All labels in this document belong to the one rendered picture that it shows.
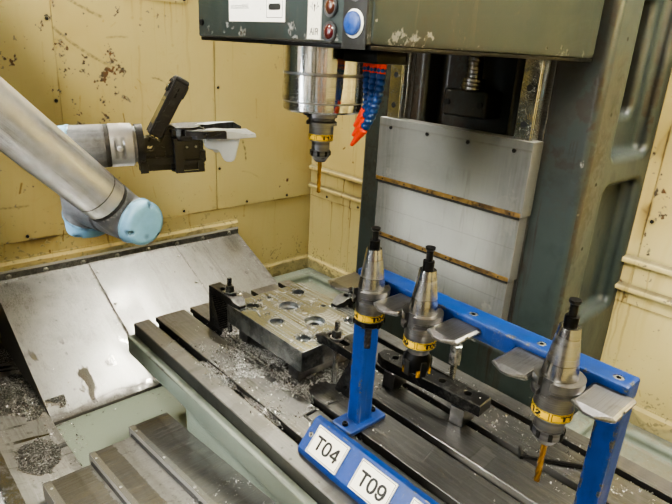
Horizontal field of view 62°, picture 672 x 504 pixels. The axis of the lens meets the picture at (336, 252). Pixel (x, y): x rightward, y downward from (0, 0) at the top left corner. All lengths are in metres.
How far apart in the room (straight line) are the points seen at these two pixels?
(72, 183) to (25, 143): 0.09
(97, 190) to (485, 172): 0.90
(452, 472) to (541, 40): 0.78
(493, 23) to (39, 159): 0.70
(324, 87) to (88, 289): 1.20
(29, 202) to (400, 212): 1.15
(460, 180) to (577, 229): 0.30
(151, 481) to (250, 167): 1.37
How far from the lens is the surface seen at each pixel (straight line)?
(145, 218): 0.95
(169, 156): 1.08
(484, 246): 1.46
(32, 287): 2.02
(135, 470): 1.35
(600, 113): 1.35
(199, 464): 1.30
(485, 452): 1.14
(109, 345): 1.86
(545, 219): 1.41
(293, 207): 2.49
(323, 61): 1.08
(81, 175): 0.90
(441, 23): 0.89
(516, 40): 1.05
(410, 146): 1.56
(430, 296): 0.84
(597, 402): 0.75
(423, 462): 1.09
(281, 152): 2.39
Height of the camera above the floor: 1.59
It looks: 20 degrees down
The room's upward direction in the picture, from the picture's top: 3 degrees clockwise
